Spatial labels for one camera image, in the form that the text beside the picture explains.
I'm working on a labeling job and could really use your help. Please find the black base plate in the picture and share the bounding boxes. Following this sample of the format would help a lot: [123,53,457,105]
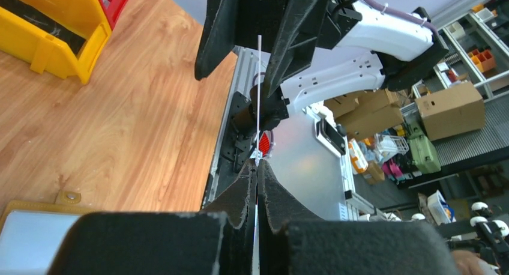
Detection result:
[202,92,275,208]

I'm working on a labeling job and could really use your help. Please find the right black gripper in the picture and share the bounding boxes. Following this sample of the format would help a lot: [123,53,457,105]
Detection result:
[194,0,363,97]

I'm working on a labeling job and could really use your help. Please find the yellow plastic bin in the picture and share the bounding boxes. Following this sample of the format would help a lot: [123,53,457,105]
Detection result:
[1,0,112,85]

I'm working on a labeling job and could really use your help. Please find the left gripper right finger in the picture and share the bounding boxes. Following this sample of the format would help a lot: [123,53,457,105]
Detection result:
[258,160,458,274]

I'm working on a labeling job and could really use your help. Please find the black item in bin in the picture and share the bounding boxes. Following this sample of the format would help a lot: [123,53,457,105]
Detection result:
[1,0,85,55]

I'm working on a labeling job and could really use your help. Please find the green bag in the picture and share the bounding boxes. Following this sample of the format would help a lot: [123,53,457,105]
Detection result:
[407,121,441,174]

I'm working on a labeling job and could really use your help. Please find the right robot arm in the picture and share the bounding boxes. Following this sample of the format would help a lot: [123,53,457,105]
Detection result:
[195,0,448,138]

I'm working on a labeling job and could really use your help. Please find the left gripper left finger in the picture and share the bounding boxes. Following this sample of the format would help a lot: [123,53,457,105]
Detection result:
[48,159,256,274]

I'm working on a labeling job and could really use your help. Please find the aluminium rail frame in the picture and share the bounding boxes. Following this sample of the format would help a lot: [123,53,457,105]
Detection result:
[202,46,379,222]

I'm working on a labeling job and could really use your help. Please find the large cardboard box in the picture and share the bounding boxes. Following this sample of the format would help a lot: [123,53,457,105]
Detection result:
[415,81,486,141]

